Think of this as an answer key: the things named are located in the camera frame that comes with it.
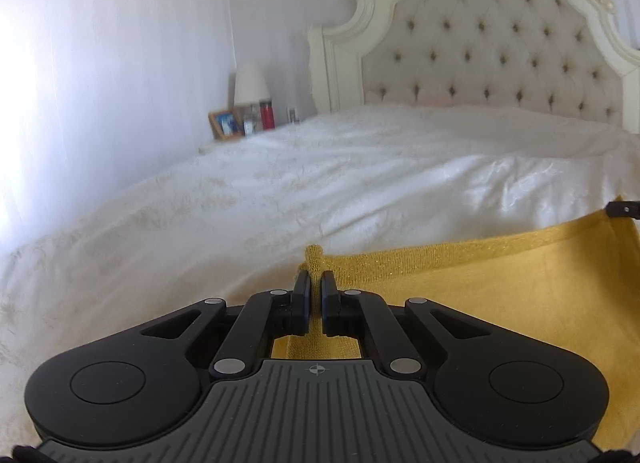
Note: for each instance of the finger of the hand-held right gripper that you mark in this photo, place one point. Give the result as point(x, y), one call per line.
point(622, 210)

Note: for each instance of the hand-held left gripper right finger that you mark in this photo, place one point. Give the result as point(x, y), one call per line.
point(327, 303)

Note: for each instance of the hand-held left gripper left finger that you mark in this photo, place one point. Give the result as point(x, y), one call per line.
point(305, 303)

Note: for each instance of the yellow towel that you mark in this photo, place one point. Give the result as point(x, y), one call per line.
point(500, 293)

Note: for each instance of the white floral bedspread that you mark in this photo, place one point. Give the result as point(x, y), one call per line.
point(250, 193)

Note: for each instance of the white nightstand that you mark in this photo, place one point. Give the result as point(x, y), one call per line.
point(215, 145)

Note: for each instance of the small clear jar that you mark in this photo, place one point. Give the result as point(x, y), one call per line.
point(250, 127)

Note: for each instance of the red bottle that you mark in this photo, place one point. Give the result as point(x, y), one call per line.
point(267, 115)

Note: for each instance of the cream tufted headboard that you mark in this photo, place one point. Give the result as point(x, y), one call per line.
point(475, 43)

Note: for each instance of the white table lamp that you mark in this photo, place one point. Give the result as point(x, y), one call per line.
point(250, 85)

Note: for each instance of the white sheer curtain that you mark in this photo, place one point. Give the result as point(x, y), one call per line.
point(100, 93)

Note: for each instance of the white wall outlet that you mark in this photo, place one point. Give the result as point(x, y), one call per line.
point(292, 115)

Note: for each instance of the wooden picture frame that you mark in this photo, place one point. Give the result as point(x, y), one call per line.
point(226, 124)

